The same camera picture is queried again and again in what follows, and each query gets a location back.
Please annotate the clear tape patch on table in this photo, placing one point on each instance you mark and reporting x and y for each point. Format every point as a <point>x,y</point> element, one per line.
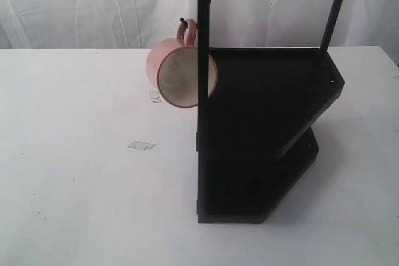
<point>140,145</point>

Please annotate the smudged tape mark on table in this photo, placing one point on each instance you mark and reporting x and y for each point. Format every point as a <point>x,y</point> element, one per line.
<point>155,96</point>

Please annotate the black two-tier shelf rack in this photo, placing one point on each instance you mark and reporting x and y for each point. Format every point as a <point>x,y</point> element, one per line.
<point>256,108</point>

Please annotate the pink ceramic mug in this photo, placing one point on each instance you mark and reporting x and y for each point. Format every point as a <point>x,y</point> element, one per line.
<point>172,68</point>

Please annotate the black hook on rack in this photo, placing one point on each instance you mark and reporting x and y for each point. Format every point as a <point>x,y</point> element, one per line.
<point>188,22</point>

